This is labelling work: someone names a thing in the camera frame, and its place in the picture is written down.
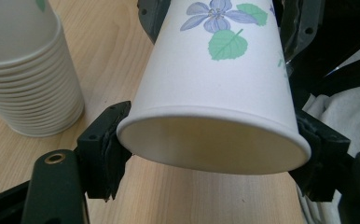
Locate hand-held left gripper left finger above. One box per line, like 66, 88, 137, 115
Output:
76, 100, 133, 202

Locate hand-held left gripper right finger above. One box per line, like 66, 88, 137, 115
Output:
288, 106, 352, 203

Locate single floral paper cup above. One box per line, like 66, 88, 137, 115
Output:
116, 0, 312, 175

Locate stack of white paper cups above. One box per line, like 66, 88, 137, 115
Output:
0, 0, 86, 138

